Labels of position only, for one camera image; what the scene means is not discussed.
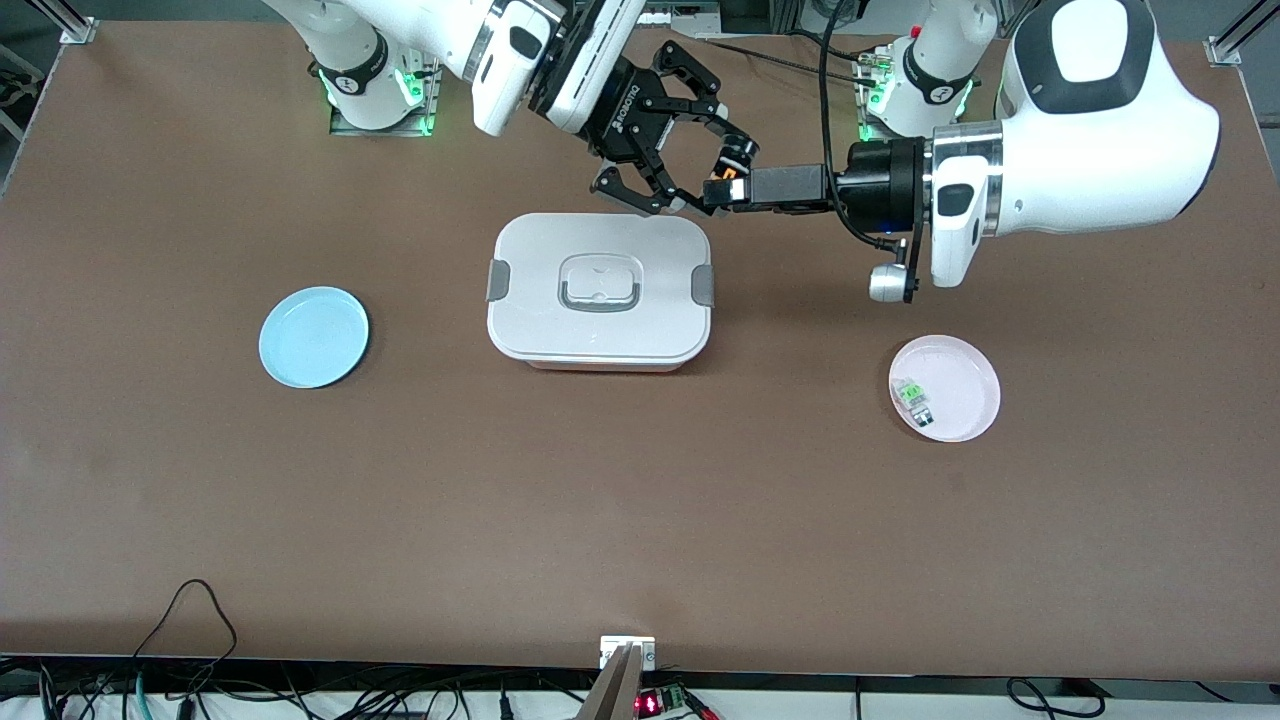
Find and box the pink plate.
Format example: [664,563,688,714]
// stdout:
[888,334,1002,443]

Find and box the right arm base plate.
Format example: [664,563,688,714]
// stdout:
[329,38,447,139]

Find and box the white camera bracket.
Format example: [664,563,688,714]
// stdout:
[599,635,657,670]

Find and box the green switch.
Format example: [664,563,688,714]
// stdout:
[893,377,937,428]

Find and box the red display circuit board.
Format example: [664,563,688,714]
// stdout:
[635,686,693,719]

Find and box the black looped cable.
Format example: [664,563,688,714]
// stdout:
[130,579,240,663]

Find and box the light blue plate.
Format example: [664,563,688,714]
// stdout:
[259,286,370,389]

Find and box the black coiled floor cable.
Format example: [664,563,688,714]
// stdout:
[1006,677,1107,718]

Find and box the aluminium camera post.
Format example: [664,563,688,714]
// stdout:
[578,645,647,720]

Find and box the white lidded lunch box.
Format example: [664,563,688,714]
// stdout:
[486,212,716,373]

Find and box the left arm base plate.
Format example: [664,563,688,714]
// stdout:
[856,48,964,150]

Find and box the black table cable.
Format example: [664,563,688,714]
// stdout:
[698,30,883,87]

